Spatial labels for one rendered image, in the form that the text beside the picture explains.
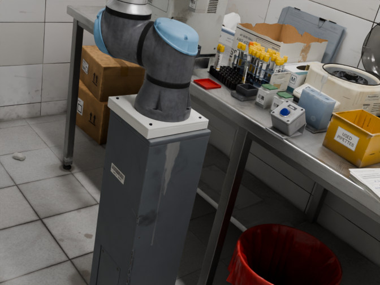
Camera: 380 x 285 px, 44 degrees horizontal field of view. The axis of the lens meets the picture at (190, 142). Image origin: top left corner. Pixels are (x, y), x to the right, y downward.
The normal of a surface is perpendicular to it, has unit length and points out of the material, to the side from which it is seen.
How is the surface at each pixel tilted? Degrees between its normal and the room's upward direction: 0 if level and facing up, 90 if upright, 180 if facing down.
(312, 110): 90
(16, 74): 90
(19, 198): 0
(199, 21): 90
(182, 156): 90
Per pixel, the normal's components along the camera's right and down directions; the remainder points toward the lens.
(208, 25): 0.61, 0.46
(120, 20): -0.25, 0.39
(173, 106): 0.38, 0.19
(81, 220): 0.18, -0.87
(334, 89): -0.86, 0.08
